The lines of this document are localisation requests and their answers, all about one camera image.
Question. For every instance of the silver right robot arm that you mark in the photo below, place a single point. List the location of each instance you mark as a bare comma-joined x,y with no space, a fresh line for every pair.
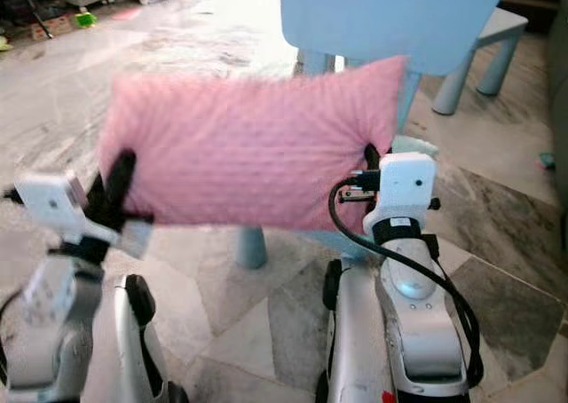
417,332

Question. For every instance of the grey-green leather sofa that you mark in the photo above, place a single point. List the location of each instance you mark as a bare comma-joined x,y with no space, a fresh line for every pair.
559,110

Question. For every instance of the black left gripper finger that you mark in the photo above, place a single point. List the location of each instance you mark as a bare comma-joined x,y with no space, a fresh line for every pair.
99,197
124,181

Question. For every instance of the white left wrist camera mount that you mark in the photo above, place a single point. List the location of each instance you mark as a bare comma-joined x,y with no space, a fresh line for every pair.
53,199

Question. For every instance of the black tripod leg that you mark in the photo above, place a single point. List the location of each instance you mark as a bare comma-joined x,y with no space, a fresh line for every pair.
35,12

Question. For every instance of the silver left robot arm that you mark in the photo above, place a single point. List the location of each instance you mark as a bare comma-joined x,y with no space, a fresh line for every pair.
53,332

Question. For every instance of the yellow-green floor item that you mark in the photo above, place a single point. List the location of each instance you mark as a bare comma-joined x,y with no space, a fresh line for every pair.
5,43

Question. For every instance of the pink fluffy pillow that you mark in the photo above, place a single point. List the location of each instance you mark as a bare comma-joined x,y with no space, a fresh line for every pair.
248,146

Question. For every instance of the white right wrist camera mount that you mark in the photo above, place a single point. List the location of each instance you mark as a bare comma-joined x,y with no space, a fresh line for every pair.
408,185

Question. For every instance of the silver left robot leg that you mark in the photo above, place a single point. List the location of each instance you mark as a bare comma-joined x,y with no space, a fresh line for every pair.
133,359

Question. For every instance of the small teal floor item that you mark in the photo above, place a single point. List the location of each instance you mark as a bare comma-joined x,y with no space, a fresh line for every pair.
544,160

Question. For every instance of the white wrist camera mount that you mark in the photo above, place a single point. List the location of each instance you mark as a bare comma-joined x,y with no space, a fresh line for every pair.
53,199
408,185

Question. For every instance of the small green toy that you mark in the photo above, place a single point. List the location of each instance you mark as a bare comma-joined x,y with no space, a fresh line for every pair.
86,19

